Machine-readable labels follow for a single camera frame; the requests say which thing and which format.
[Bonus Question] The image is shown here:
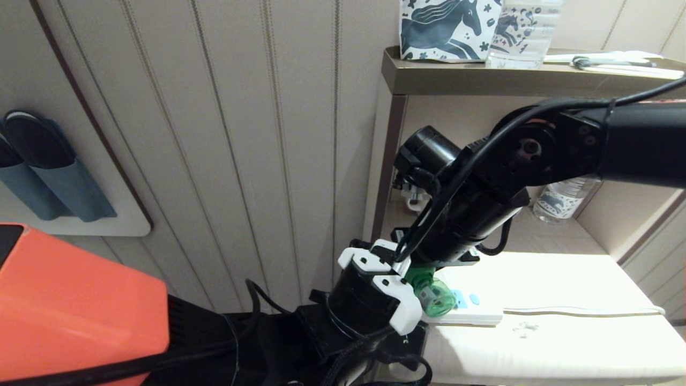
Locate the short black arm cable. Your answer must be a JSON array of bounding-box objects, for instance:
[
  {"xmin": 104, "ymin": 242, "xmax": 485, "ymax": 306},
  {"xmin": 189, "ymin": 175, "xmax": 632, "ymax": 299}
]
[{"xmin": 477, "ymin": 217, "xmax": 513, "ymax": 257}]

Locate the white left camera bracket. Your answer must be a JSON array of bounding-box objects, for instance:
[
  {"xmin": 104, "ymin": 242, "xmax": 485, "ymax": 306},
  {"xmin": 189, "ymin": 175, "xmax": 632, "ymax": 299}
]
[{"xmin": 338, "ymin": 239, "xmax": 424, "ymax": 336}]

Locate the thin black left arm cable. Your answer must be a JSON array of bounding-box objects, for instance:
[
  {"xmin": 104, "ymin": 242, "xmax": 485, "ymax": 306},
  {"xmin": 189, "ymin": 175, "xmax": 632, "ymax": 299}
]
[{"xmin": 244, "ymin": 279, "xmax": 293, "ymax": 317}]

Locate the long black arm cable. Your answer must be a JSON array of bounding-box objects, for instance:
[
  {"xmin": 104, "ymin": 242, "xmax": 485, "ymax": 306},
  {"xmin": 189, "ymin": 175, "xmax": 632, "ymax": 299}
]
[{"xmin": 397, "ymin": 75, "xmax": 686, "ymax": 263}]

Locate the silver right camera bracket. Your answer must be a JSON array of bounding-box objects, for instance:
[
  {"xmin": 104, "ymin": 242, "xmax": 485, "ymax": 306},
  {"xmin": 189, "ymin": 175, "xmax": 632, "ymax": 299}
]
[{"xmin": 394, "ymin": 176, "xmax": 429, "ymax": 200}]

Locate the beige brown shelf unit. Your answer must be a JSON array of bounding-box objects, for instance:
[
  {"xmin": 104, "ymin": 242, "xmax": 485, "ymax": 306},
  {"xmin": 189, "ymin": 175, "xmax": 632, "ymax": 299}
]
[{"xmin": 362, "ymin": 46, "xmax": 686, "ymax": 386}]

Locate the papers and pen on shelf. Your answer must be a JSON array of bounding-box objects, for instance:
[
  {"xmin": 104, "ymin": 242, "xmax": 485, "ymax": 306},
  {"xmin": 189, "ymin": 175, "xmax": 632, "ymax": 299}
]
[{"xmin": 544, "ymin": 51, "xmax": 686, "ymax": 80}]

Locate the white power strip cord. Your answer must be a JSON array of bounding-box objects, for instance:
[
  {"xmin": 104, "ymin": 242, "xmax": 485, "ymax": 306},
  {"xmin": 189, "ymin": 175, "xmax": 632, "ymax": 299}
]
[{"xmin": 503, "ymin": 305, "xmax": 666, "ymax": 318}]

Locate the white power strip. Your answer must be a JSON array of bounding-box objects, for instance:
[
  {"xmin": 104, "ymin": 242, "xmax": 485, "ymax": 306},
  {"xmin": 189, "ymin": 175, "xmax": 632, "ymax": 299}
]
[{"xmin": 421, "ymin": 288, "xmax": 504, "ymax": 326}]

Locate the green mosquito repellent plug-in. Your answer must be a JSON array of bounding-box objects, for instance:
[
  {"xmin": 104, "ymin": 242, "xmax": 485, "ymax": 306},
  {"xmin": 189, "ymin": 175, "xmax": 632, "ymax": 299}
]
[{"xmin": 405, "ymin": 265, "xmax": 457, "ymax": 318}]

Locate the orange robot shell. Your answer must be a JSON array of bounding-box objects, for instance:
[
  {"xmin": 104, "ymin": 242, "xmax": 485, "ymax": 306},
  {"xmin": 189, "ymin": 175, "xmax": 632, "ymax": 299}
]
[{"xmin": 0, "ymin": 222, "xmax": 170, "ymax": 386}]

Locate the clear bottle horse print label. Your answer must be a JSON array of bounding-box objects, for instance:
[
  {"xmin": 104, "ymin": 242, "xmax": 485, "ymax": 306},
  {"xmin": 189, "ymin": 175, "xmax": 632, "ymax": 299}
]
[{"xmin": 533, "ymin": 177, "xmax": 601, "ymax": 224}]

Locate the blue slipper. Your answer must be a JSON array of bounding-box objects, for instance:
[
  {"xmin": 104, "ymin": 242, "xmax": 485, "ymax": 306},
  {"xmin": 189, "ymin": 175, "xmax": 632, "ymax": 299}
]
[
  {"xmin": 3, "ymin": 110, "xmax": 117, "ymax": 222},
  {"xmin": 0, "ymin": 122, "xmax": 73, "ymax": 221}
]

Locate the large clear horse print bottle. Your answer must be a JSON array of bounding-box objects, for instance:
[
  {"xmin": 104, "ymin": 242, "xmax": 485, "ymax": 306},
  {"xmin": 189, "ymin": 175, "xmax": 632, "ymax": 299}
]
[{"xmin": 485, "ymin": 0, "xmax": 563, "ymax": 69}]

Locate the horse print tissue box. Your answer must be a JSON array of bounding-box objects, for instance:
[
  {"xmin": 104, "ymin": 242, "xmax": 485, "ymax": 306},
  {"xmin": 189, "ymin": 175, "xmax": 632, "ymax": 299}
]
[{"xmin": 399, "ymin": 0, "xmax": 504, "ymax": 63}]

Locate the corrugated black left arm cable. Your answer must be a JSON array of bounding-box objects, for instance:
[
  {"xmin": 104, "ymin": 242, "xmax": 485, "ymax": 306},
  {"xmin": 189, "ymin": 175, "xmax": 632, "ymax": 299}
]
[{"xmin": 322, "ymin": 330, "xmax": 386, "ymax": 386}]

